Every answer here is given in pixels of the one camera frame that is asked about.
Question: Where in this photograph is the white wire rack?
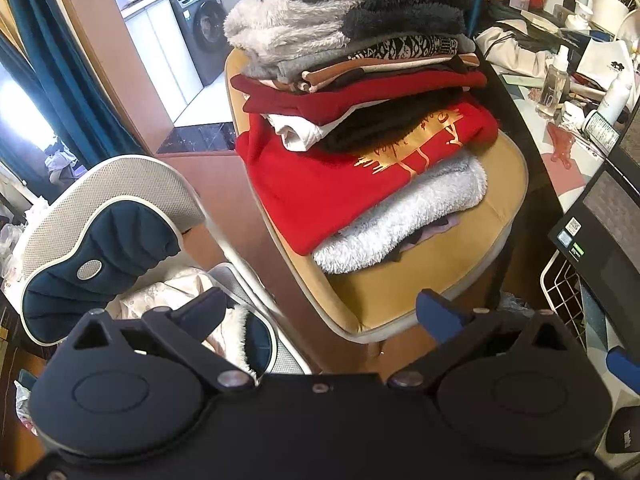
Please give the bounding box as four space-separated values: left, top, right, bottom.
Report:
539 250 587 348

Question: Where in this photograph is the red garment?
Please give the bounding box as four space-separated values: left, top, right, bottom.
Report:
236 93 498 256

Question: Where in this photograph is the teal curtain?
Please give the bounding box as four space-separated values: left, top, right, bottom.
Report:
8 0 146 169

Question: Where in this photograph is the pink white garment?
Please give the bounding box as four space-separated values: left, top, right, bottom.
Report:
119 266 257 378

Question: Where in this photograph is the laptop computer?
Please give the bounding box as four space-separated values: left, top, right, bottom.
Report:
549 108 640 362

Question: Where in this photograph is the white chair with blue cushion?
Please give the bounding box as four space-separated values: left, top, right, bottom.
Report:
16 155 311 374

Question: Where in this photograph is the tan padded chair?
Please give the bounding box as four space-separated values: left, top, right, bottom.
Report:
223 46 531 359

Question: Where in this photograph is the black washing machine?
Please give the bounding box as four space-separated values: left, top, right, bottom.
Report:
169 0 231 87

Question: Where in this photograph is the black ThinkPad mouse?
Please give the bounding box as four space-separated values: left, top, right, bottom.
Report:
605 405 640 454

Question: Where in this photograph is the clear glass bottle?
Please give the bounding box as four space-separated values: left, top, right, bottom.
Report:
536 44 570 117

